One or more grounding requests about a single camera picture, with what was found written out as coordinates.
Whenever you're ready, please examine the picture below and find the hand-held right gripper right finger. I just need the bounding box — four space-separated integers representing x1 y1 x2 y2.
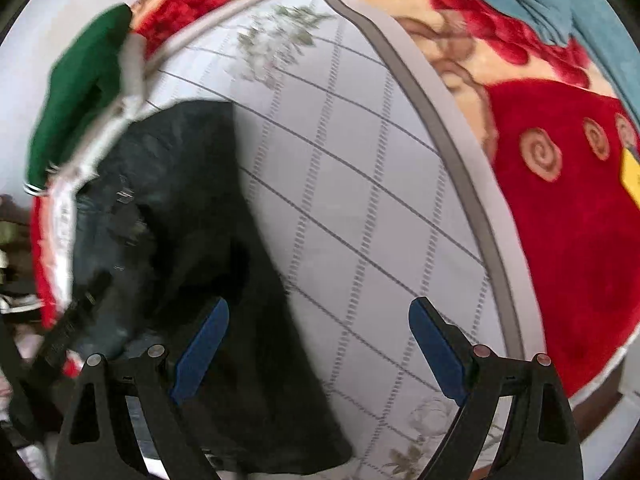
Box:
407 296 585 480

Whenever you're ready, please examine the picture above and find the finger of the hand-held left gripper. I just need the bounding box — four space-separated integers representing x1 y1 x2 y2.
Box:
37 272 112 368

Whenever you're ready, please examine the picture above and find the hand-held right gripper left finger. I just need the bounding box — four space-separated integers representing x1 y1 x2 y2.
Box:
54 296 231 480

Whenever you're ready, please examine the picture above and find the black leather jacket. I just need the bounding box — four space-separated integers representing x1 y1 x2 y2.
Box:
70 100 353 476

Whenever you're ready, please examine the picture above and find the red floral blanket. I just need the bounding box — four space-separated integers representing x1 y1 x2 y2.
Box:
30 0 640 411

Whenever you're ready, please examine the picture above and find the white quilted floral mat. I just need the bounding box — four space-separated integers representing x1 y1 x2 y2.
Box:
30 0 546 476

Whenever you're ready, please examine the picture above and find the green garment with striped cuff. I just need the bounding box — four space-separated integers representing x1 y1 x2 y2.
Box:
27 4 133 193

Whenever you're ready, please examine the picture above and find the cream white garment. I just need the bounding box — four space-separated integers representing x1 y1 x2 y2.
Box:
47 35 151 186

